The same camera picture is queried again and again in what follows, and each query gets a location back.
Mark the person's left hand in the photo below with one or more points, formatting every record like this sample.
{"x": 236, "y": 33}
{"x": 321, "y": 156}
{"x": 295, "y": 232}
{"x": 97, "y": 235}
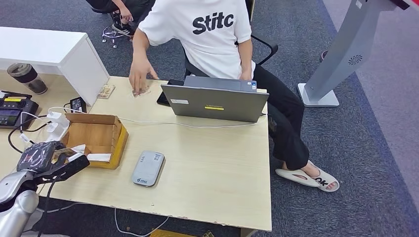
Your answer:
{"x": 246, "y": 76}

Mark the person's right hand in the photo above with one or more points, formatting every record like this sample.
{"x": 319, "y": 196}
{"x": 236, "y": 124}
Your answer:
{"x": 140, "y": 73}

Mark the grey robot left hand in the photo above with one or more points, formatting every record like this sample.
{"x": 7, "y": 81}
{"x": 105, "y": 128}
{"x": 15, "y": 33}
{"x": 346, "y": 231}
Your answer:
{"x": 39, "y": 157}

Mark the patterned room key card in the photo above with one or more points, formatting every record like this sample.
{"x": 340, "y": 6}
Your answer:
{"x": 65, "y": 152}

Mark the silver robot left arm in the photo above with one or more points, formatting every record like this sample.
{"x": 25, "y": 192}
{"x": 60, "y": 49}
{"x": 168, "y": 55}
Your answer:
{"x": 14, "y": 202}

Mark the person's left forearm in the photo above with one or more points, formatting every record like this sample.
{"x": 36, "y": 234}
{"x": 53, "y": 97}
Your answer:
{"x": 245, "y": 55}

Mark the person's right forearm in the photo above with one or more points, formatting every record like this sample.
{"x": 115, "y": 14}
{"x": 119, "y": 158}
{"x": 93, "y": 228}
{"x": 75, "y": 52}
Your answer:
{"x": 140, "y": 45}

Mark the patterned coaster card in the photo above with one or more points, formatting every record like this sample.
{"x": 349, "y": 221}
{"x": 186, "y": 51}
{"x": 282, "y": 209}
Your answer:
{"x": 106, "y": 91}

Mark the seated person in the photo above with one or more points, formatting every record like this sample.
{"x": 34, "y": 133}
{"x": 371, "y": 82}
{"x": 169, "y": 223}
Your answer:
{"x": 209, "y": 39}

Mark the white flat paper card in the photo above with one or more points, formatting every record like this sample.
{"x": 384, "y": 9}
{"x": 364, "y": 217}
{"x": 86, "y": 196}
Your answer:
{"x": 99, "y": 157}

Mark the background person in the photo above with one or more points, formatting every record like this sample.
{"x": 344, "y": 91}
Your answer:
{"x": 121, "y": 13}

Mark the grey card reader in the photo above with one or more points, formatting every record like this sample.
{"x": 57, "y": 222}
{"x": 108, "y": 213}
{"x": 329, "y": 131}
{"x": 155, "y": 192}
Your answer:
{"x": 148, "y": 169}

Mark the white charger plug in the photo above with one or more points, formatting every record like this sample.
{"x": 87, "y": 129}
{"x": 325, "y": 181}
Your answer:
{"x": 54, "y": 115}
{"x": 52, "y": 127}

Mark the black smartphone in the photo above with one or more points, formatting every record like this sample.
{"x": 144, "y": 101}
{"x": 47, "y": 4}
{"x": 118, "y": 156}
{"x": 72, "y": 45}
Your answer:
{"x": 165, "y": 95}

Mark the white folded paper slip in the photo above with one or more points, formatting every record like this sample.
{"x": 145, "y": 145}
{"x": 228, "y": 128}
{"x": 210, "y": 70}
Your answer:
{"x": 79, "y": 149}

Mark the grey laptop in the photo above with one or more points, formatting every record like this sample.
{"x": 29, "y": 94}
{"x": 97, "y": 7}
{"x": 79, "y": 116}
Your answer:
{"x": 216, "y": 104}

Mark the purple chair base with casters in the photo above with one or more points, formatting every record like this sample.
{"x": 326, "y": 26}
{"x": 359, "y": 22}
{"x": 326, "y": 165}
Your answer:
{"x": 111, "y": 34}

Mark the black remote controller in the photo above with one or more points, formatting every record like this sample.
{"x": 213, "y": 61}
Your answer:
{"x": 13, "y": 111}

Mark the cardboard box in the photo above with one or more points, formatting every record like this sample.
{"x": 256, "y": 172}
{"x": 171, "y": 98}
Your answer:
{"x": 98, "y": 134}

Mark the black power adapter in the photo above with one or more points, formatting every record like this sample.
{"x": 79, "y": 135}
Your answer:
{"x": 78, "y": 105}

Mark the dark coffee tumbler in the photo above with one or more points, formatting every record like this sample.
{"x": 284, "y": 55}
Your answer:
{"x": 27, "y": 78}

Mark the white cabinet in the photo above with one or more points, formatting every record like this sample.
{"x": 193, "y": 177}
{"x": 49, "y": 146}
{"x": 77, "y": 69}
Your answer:
{"x": 49, "y": 49}

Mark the grey kiosk stand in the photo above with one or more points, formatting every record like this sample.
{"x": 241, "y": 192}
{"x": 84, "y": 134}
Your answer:
{"x": 347, "y": 49}

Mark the beige sandal with print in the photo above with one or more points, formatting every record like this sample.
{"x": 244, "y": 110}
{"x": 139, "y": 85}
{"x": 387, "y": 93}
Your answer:
{"x": 324, "y": 181}

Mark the yellow floor tape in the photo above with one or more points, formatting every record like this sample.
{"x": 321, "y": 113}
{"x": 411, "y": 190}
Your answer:
{"x": 170, "y": 234}

